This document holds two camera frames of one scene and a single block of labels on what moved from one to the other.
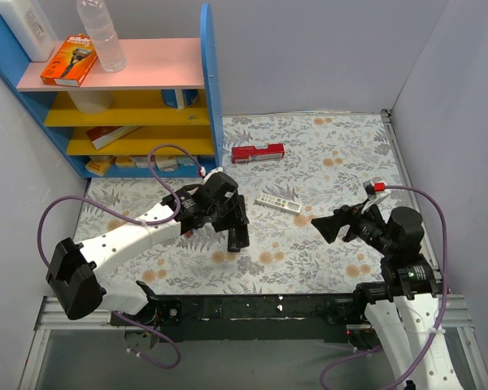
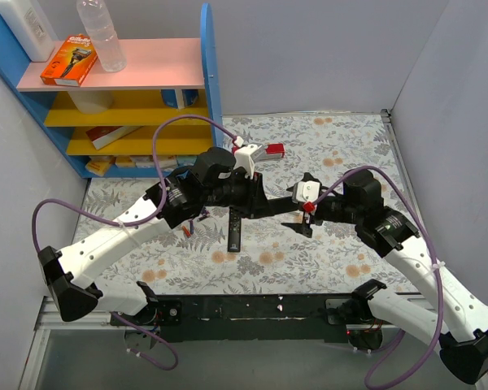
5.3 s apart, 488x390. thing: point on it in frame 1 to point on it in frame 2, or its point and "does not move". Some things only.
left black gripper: [231, 219] to [256, 195]
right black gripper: [348, 226] to [309, 212]
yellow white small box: [124, 161] does not move
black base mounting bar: [319, 318] does not move
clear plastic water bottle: [100, 26] does not move
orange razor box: [71, 62] does not move
